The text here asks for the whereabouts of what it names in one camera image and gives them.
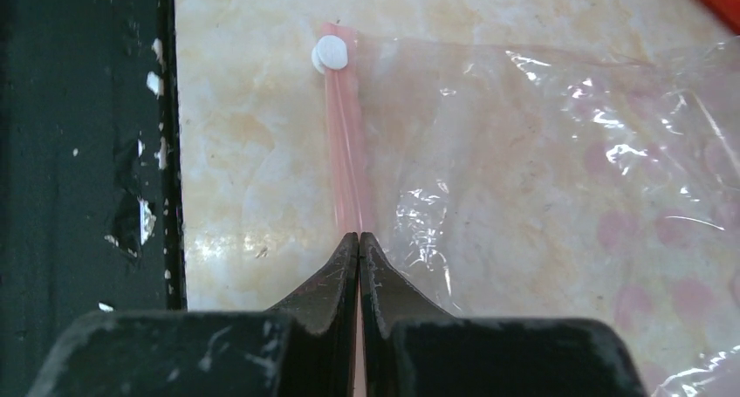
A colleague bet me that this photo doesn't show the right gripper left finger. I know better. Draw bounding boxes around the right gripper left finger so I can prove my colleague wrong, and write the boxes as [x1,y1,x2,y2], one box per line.
[268,233,359,396]

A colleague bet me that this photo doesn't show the white zipper slider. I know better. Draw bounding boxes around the white zipper slider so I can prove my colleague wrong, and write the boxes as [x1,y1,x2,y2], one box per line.
[311,35,349,74]

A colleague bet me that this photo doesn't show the clear zip top bag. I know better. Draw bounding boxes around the clear zip top bag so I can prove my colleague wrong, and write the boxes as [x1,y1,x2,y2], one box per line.
[319,24,739,396]

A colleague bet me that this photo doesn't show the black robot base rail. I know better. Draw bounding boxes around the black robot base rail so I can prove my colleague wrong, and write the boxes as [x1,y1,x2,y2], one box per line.
[1,0,184,396]

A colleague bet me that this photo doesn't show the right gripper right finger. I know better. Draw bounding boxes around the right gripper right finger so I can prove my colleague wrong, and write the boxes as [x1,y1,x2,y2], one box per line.
[359,232,453,396]

